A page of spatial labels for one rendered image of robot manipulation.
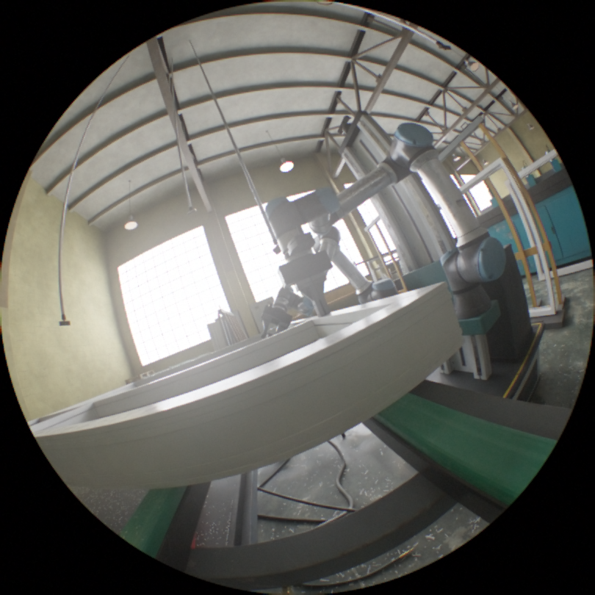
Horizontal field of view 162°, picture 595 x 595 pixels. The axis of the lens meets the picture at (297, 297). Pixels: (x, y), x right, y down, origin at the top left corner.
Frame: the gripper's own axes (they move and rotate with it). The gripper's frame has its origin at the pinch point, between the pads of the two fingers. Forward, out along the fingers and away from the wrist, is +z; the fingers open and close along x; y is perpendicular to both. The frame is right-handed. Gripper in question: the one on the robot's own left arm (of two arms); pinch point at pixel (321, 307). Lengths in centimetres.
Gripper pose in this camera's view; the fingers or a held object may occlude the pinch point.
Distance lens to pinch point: 52.9
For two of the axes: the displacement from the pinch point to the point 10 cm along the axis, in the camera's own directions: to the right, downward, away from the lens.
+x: -9.1, 3.7, -2.1
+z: 3.9, 9.2, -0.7
